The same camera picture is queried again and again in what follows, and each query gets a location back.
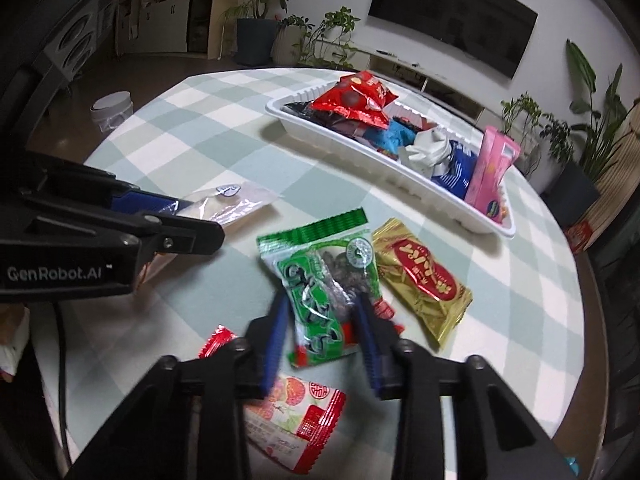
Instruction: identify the red paper bag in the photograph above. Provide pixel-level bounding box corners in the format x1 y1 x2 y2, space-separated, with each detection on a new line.
565 220 596 253

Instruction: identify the large dark plant pot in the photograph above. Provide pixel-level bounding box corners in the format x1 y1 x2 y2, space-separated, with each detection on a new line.
542 160 601 228

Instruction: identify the rolled wooden mat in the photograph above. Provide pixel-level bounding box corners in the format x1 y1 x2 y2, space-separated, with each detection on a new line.
585 105 640 251

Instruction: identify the white plastic tray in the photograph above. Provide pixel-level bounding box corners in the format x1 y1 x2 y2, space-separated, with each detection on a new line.
265 80 518 238

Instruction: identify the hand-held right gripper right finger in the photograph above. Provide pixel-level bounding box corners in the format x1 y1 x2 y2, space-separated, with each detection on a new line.
351 292 566 480

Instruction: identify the black television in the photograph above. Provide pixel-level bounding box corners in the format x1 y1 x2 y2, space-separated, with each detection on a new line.
368 0 538 79

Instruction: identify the leafy plant in white pot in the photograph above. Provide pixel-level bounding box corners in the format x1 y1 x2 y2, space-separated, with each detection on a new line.
272 7 361 68

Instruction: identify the leafy plant in dark pot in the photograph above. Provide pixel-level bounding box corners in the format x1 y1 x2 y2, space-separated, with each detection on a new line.
220 0 293 67

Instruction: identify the clear snack packet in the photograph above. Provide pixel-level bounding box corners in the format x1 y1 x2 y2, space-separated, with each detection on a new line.
175 182 283 233

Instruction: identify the white plastic bucket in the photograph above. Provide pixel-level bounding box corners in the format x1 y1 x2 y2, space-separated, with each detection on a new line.
90 91 135 133

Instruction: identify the pink snack packet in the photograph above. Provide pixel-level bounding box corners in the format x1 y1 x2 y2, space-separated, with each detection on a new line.
465 126 521 221

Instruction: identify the grey box with round openings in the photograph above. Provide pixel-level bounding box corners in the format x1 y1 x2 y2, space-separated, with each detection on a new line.
44 5 97 82

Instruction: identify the white storage cabinet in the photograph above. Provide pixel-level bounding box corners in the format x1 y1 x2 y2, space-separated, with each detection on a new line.
115 0 221 56

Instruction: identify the black snack packet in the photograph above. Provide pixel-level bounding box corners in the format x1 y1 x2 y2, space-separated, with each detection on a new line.
282 101 351 133

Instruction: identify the long white snack packet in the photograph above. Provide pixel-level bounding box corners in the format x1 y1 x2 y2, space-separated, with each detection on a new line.
398 127 453 178

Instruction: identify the tall long-leaf plant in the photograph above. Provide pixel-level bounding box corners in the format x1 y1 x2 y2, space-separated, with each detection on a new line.
565 40 631 171

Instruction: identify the white television cabinet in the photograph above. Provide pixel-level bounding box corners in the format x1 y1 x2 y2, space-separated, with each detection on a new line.
350 45 506 126

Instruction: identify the light blue snack packet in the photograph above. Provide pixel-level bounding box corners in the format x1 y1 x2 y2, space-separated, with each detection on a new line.
372 120 418 153

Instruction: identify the dark blue snack packet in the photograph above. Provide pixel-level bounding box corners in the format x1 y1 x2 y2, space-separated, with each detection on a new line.
430 140 478 201

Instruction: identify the red strawberry snack packet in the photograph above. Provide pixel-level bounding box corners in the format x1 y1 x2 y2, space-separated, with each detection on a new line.
199 325 347 475

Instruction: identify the gold snack packet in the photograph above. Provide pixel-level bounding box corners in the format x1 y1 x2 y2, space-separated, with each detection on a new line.
371 217 473 350

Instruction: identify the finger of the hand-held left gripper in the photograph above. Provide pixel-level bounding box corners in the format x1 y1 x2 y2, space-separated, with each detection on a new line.
22 152 193 217
30 209 225 257

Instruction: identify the trailing green plant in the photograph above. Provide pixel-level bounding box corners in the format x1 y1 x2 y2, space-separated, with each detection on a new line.
500 92 543 136

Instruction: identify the green snack packet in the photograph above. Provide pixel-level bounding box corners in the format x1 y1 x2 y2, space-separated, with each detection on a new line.
256 208 396 368

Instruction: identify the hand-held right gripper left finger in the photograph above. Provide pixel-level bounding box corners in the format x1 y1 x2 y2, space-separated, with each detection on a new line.
65 290 292 480

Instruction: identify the small bushy plant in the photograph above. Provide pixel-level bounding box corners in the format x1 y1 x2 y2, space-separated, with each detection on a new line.
540 112 576 176

